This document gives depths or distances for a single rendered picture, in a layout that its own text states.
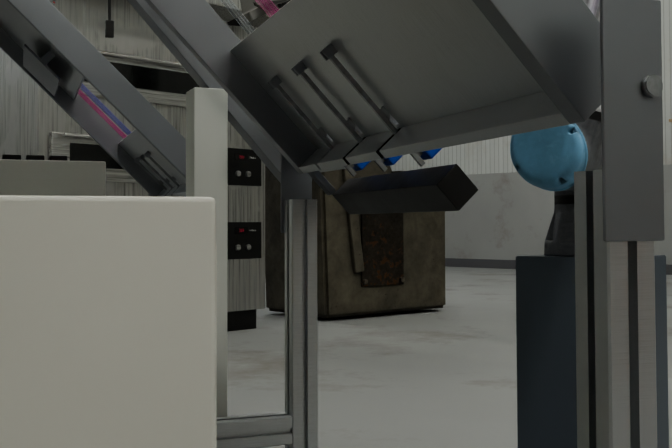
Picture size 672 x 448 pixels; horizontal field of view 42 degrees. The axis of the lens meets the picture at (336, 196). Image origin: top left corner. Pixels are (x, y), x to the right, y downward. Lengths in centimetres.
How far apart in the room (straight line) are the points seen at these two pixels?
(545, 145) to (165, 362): 88
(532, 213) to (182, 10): 1076
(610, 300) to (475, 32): 26
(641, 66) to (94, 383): 42
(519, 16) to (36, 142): 383
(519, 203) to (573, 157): 1068
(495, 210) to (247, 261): 747
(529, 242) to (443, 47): 1113
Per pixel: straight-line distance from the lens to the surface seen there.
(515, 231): 1203
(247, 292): 508
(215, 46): 128
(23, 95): 452
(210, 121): 153
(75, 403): 55
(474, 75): 82
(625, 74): 64
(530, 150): 134
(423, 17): 81
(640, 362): 65
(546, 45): 66
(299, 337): 131
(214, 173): 152
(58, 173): 89
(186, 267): 55
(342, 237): 553
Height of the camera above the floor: 60
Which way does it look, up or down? 2 degrees up
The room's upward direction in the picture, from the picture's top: straight up
